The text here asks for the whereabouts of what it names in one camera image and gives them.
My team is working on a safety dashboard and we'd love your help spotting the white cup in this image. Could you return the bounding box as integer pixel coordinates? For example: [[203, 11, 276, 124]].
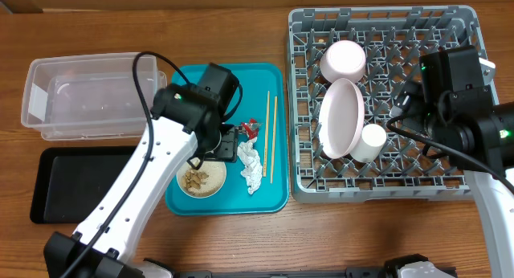
[[350, 124, 387, 163]]

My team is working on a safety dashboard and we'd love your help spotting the teal plastic tray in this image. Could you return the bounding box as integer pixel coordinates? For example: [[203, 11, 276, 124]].
[[165, 63, 289, 216]]

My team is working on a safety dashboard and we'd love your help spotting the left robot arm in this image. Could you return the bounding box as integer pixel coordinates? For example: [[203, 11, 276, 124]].
[[43, 63, 242, 277]]

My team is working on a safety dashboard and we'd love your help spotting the grey dishwasher rack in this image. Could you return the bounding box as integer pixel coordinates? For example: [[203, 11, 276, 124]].
[[287, 5, 487, 203]]

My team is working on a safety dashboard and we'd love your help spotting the clear plastic bin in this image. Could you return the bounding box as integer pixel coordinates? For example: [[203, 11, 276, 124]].
[[21, 52, 167, 141]]

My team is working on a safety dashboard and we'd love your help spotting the black plastic tray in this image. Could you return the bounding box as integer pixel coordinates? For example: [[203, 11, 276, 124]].
[[30, 146, 135, 224]]

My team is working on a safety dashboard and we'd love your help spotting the red snack wrapper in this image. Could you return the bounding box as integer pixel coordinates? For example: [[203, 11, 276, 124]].
[[239, 118, 262, 140]]

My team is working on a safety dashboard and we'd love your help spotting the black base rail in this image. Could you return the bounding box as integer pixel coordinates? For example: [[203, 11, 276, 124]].
[[140, 253, 459, 278]]

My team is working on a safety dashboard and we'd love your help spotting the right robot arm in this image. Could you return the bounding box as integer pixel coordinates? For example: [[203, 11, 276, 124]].
[[386, 46, 513, 277]]

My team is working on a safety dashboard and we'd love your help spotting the large pink plate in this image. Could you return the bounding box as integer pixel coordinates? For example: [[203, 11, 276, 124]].
[[318, 78, 365, 159]]

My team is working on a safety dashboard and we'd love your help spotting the left wooden chopstick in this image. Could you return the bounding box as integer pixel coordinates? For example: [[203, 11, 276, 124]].
[[263, 91, 271, 178]]

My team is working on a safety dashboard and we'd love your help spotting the small bowl with food scraps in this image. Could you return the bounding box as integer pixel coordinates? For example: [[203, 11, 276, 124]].
[[176, 161, 226, 198]]

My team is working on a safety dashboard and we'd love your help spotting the pink bowl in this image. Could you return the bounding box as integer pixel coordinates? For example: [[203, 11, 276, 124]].
[[320, 40, 366, 83]]

